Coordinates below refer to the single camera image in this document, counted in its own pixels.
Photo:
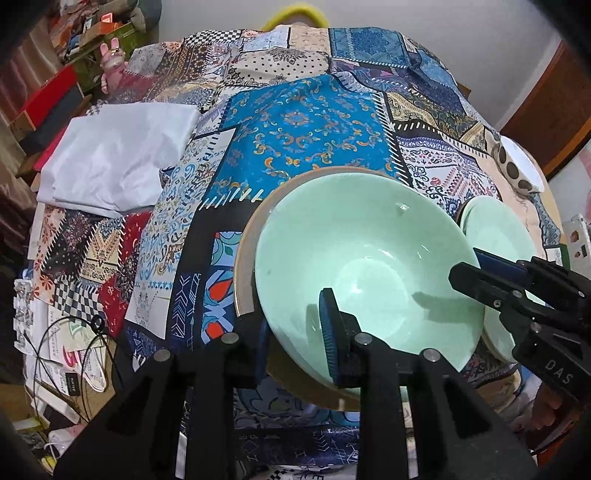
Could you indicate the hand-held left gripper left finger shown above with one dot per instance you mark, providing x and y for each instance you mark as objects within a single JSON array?
[{"x": 262, "y": 356}]

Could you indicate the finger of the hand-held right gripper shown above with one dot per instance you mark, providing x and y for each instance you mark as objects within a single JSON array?
[
  {"x": 498, "y": 265},
  {"x": 482, "y": 282}
]

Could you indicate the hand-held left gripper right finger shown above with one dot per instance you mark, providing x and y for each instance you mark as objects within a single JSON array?
[{"x": 328, "y": 332}]

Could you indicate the green bowl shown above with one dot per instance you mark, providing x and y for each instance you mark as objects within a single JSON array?
[{"x": 498, "y": 230}]

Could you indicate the green plate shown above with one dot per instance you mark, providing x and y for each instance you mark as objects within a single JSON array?
[{"x": 369, "y": 277}]

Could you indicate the brown-rimmed plate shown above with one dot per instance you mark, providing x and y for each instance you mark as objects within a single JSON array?
[{"x": 244, "y": 263}]

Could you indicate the person's right hand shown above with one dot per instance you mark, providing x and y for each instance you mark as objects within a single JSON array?
[{"x": 547, "y": 410}]

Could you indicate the white printed box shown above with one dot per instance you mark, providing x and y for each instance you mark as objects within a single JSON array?
[{"x": 577, "y": 235}]

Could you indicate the spotted bowl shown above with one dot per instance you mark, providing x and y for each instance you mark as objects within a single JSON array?
[{"x": 512, "y": 170}]

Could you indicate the wooden cabinet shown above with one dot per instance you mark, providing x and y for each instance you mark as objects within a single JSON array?
[{"x": 554, "y": 106}]

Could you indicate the pile of papers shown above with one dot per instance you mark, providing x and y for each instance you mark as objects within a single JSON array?
[{"x": 55, "y": 369}]

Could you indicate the patchwork tablecloth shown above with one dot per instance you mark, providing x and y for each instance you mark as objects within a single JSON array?
[{"x": 300, "y": 124}]

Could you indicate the white folded cloth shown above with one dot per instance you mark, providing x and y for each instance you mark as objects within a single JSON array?
[{"x": 115, "y": 152}]

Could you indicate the brown curtain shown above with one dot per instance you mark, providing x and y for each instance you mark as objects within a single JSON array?
[{"x": 14, "y": 203}]

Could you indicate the yellow fuzzy object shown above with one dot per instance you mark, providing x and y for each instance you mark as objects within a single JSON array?
[{"x": 295, "y": 11}]

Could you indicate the pink bunny toy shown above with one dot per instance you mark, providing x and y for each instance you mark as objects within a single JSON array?
[{"x": 112, "y": 64}]

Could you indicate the red box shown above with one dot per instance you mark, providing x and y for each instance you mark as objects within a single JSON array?
[{"x": 46, "y": 92}]

